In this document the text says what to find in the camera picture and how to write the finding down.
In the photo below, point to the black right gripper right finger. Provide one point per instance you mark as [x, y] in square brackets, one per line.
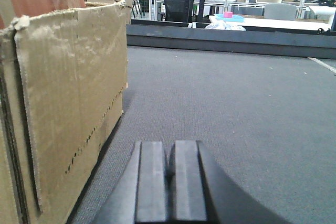
[201, 192]

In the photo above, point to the grey chair back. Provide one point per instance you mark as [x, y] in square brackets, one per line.
[280, 11]

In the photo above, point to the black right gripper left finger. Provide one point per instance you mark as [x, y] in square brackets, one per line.
[140, 195]

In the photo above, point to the pink small box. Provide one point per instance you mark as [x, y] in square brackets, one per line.
[228, 14]

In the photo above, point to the black low platform frame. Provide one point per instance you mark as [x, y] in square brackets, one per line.
[318, 43]

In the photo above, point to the light blue tray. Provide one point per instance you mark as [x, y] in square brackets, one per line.
[234, 18]

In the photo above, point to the large brown cardboard box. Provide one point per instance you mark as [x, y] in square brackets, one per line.
[62, 79]

